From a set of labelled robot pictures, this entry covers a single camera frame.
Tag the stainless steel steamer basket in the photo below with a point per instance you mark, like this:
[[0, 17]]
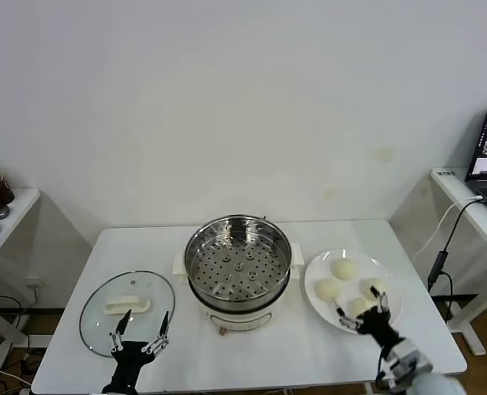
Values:
[[227, 280]]

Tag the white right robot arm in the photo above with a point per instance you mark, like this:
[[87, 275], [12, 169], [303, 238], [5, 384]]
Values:
[[432, 387]]

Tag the white wall outlet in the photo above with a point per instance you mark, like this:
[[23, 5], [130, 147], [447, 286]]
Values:
[[33, 284]]

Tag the white desk with drink cup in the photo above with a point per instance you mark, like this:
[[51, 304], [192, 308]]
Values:
[[17, 205]]

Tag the white steamed baozi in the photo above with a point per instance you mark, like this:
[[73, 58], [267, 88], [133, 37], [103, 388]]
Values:
[[327, 289], [367, 284], [358, 306], [344, 269]]

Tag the white round plate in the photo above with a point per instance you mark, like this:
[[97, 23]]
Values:
[[317, 271]]

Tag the small white desk label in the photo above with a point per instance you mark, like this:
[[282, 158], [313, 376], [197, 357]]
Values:
[[445, 173]]

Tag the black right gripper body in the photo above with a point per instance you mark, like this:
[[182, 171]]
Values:
[[379, 327]]

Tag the round grey disc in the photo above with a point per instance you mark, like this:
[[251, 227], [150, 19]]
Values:
[[1, 211]]

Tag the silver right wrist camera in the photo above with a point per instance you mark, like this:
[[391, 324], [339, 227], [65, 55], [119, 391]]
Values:
[[410, 364]]

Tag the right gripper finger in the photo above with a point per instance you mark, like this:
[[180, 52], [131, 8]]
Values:
[[346, 321], [381, 302]]

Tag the white desk with laptop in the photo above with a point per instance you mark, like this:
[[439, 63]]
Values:
[[474, 218]]

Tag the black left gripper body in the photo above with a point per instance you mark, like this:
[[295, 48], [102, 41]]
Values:
[[126, 362]]

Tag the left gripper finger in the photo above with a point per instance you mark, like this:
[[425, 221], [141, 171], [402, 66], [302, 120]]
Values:
[[164, 327], [122, 325]]

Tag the steel steamer pot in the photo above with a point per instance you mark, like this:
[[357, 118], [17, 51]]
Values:
[[243, 319]]

